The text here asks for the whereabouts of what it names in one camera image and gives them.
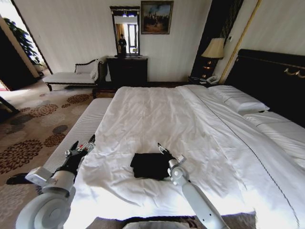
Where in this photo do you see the white duvet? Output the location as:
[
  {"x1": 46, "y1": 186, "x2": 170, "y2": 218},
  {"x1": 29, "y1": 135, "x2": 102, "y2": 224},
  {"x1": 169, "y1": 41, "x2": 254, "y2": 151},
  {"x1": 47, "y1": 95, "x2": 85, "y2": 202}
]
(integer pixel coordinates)
[{"x1": 70, "y1": 85, "x2": 305, "y2": 217}]

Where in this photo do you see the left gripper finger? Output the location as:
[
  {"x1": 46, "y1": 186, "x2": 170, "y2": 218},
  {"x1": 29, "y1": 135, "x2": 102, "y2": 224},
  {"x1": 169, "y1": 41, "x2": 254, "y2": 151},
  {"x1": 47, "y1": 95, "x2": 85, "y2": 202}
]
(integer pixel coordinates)
[
  {"x1": 65, "y1": 140, "x2": 80, "y2": 157},
  {"x1": 78, "y1": 134, "x2": 96, "y2": 153}
]

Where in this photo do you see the black folded garment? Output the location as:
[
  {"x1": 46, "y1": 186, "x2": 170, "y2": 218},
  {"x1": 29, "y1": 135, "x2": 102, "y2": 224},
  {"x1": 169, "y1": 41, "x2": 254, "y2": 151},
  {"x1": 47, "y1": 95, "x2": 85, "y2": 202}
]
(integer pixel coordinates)
[{"x1": 130, "y1": 152, "x2": 171, "y2": 179}]

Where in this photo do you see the dark wooden headboard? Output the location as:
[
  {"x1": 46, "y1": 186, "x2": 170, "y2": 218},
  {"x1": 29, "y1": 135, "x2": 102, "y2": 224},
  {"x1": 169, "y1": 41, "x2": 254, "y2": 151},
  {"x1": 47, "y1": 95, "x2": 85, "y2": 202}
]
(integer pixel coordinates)
[{"x1": 224, "y1": 49, "x2": 305, "y2": 129}]

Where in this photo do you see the person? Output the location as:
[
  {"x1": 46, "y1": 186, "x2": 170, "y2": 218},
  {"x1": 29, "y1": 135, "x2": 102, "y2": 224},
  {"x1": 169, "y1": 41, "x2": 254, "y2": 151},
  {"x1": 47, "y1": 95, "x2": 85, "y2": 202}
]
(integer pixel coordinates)
[{"x1": 117, "y1": 33, "x2": 128, "y2": 57}]

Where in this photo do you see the framed painting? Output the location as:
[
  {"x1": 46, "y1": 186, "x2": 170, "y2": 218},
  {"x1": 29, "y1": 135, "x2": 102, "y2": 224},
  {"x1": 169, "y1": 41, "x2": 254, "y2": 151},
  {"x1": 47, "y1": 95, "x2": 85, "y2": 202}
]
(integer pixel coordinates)
[{"x1": 140, "y1": 0, "x2": 174, "y2": 35}]

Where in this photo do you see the dark wooden bed frame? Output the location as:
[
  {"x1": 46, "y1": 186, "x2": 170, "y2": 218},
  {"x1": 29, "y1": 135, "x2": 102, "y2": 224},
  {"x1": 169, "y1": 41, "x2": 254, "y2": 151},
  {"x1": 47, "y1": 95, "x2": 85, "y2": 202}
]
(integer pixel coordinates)
[{"x1": 92, "y1": 81, "x2": 120, "y2": 99}]

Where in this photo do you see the white pillow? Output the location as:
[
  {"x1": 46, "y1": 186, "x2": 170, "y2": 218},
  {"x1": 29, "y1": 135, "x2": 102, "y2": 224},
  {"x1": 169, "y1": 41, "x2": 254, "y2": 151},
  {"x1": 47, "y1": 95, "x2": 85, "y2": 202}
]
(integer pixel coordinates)
[{"x1": 208, "y1": 85, "x2": 271, "y2": 115}]

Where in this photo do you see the white robot front shell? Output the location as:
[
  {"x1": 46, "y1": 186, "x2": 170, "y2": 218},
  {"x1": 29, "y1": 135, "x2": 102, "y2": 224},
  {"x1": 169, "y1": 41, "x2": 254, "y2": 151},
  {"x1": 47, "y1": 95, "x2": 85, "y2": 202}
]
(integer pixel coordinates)
[{"x1": 122, "y1": 221, "x2": 179, "y2": 229}]

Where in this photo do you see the white cushioned chaise longue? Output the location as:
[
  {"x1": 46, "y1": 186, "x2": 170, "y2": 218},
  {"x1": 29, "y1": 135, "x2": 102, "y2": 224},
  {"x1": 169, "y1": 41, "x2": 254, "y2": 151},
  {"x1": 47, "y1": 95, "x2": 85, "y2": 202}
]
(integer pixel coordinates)
[{"x1": 44, "y1": 58, "x2": 105, "y2": 92}]

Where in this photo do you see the dark nightstand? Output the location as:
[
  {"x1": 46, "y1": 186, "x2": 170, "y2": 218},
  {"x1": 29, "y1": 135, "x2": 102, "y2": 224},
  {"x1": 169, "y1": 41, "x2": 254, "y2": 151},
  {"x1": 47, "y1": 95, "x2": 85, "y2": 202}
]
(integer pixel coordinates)
[{"x1": 187, "y1": 75, "x2": 226, "y2": 87}]

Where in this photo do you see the white ribbed mattress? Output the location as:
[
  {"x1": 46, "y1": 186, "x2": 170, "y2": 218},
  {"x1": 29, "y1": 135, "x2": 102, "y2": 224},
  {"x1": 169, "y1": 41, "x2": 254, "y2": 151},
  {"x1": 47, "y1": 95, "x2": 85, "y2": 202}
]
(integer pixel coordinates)
[{"x1": 43, "y1": 97, "x2": 114, "y2": 177}]

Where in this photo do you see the table lamp with cream shade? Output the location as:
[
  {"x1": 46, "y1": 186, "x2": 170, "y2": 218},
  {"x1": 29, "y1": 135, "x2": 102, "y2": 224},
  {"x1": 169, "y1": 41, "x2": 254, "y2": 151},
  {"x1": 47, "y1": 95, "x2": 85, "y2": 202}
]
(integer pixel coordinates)
[{"x1": 200, "y1": 38, "x2": 225, "y2": 73}]

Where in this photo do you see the dark framed wall mirror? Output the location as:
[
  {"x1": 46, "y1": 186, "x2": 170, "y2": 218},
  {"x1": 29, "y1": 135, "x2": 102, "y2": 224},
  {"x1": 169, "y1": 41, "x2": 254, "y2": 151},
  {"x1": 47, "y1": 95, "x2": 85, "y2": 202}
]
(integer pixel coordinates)
[{"x1": 109, "y1": 5, "x2": 142, "y2": 57}]

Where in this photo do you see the green potted plant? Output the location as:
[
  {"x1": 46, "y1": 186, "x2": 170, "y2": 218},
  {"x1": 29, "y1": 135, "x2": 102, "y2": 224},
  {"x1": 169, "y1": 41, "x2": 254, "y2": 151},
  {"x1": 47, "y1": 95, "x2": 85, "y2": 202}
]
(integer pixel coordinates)
[{"x1": 2, "y1": 17, "x2": 45, "y2": 70}]

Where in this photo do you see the dark wooden dresser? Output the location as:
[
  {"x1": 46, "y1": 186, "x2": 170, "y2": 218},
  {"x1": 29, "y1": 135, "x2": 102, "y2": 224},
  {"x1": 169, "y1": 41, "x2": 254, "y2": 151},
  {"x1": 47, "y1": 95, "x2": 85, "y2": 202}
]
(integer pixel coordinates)
[{"x1": 105, "y1": 55, "x2": 149, "y2": 83}]

